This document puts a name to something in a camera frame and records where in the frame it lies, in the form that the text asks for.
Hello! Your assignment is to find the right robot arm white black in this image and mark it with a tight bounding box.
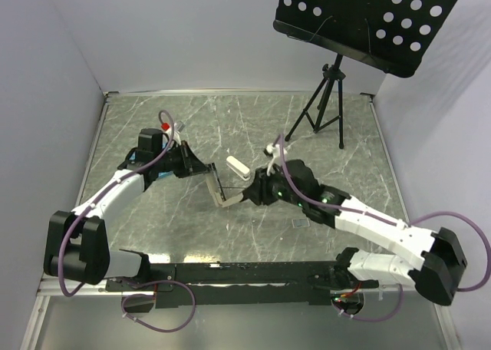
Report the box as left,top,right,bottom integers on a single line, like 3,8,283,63
242,160,467,306

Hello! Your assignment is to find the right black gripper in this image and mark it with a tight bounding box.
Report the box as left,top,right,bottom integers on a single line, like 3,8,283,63
244,163,306,208

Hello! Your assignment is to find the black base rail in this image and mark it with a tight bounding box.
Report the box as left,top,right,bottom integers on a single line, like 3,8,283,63
106,261,379,309

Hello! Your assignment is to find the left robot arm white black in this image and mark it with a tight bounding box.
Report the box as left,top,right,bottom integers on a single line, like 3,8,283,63
43,128,216,290

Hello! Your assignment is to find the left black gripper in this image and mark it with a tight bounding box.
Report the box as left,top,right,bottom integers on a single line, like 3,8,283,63
153,140,209,177

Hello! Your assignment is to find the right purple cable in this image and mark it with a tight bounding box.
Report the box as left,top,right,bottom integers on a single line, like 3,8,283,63
275,133,491,322

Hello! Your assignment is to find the long metal stapler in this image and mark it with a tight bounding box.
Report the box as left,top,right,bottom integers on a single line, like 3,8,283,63
205,163,243,208

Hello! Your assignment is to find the small tray of staples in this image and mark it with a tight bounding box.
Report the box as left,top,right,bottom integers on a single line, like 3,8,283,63
292,218,310,228

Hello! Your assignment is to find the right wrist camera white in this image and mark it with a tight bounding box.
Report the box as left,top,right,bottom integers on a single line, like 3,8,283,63
264,143,284,176

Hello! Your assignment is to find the black perforated music stand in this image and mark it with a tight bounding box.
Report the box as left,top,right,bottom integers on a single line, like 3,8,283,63
273,0,458,78

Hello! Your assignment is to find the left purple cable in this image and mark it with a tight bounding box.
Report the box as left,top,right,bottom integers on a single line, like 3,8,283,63
57,110,200,334

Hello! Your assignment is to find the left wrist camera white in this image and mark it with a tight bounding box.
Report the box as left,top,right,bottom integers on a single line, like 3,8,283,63
161,121,185,137

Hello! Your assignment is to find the white stapler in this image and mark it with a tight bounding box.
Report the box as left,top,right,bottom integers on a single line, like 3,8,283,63
226,155,251,181

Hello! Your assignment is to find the purple cable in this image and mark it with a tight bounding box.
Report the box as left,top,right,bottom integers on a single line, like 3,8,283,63
57,110,200,334
275,133,491,322

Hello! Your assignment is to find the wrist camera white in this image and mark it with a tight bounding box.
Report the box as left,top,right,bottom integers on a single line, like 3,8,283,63
264,143,284,176
161,121,185,137

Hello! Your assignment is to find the blue studded base plate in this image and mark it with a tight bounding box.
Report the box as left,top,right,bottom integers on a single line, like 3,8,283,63
155,141,176,180

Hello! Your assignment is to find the black tripod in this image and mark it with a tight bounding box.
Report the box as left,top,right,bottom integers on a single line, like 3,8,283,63
285,54,346,149

